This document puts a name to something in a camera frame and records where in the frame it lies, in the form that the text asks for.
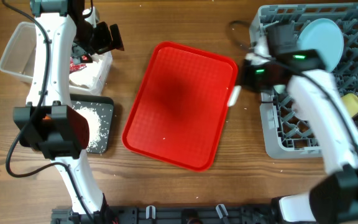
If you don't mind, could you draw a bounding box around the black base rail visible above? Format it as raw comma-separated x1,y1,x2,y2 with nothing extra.
50,203,279,224

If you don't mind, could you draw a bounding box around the light blue plate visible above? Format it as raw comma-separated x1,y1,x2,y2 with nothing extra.
297,18,344,72

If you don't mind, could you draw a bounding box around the white plastic spoon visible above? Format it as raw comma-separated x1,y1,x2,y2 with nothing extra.
227,85,242,107

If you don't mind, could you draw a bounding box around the clear plastic bin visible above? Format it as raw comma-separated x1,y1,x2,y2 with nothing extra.
0,22,113,95

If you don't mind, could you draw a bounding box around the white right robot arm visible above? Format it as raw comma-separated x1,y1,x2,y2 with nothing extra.
243,50,358,223

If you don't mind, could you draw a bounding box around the red plastic tray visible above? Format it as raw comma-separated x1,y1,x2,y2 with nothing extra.
122,41,238,172

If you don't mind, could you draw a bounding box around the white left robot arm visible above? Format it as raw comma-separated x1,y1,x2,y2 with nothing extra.
13,1,124,223

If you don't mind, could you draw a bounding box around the yellow plastic cup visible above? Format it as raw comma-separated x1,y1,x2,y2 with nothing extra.
341,93,358,118

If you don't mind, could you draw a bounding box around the grey dishwasher rack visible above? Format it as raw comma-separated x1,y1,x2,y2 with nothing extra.
249,2,358,159

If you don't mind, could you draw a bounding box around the white rice pile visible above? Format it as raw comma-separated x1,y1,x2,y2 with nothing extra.
73,102,112,154

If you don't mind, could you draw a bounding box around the black tray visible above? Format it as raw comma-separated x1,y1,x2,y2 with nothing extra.
13,94,114,160

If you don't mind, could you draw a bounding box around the red crumpled wrapper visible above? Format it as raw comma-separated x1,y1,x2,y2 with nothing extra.
70,54,93,73

